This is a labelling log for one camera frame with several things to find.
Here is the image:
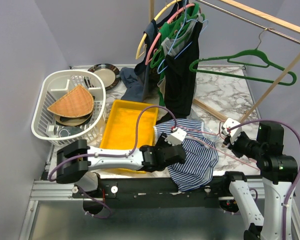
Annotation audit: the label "light blue wire hanger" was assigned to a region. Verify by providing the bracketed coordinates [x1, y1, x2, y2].
[150, 13, 209, 74]

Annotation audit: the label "black rimmed ceramic plate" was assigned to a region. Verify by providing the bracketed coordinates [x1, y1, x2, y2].
[88, 63, 121, 91]

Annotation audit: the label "green garment on hanger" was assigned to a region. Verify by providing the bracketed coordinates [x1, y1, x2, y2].
[146, 3, 206, 107]

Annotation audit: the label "black tank top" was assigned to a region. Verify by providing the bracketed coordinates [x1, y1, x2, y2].
[163, 22, 203, 119]

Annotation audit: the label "wooden clothes rack frame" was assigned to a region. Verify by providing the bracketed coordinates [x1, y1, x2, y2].
[149, 0, 300, 126]

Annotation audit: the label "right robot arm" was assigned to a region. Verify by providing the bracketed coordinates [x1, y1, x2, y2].
[220, 118, 298, 240]

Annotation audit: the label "blue white striped tank top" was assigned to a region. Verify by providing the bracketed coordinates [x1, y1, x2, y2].
[167, 119, 219, 192]

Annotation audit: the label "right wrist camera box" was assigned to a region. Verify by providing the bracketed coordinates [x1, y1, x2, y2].
[221, 117, 242, 138]

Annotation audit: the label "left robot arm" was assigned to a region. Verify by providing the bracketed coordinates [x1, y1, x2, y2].
[50, 128, 187, 184]

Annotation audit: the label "dark plates in basket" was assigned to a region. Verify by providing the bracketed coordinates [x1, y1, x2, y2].
[54, 113, 93, 138]

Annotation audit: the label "yellow plastic tray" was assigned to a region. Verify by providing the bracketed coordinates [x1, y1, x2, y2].
[99, 99, 159, 174]

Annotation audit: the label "black mounting rail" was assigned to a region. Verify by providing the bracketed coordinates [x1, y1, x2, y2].
[88, 176, 234, 209]

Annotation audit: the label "pink plastic hanger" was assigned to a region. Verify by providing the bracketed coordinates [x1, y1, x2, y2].
[144, 0, 195, 66]

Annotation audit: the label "white plastic dish basket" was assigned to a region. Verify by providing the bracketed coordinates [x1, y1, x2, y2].
[31, 69, 106, 147]

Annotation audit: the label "pink wire hanger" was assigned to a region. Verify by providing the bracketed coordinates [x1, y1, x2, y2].
[183, 127, 262, 172]

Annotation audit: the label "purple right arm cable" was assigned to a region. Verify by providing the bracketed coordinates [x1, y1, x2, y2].
[227, 119, 300, 240]

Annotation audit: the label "woven wicker fan basket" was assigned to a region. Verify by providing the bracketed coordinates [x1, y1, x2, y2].
[47, 85, 94, 118]

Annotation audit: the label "green velvet hanger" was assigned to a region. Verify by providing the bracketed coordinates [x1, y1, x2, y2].
[189, 48, 285, 84]

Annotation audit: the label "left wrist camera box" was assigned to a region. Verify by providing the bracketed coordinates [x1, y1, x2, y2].
[165, 128, 187, 146]

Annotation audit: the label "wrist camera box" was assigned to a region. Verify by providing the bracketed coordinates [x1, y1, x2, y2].
[165, 128, 187, 146]
[221, 117, 242, 138]

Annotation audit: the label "metal hanging rod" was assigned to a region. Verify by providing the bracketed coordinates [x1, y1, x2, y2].
[197, 0, 300, 45]

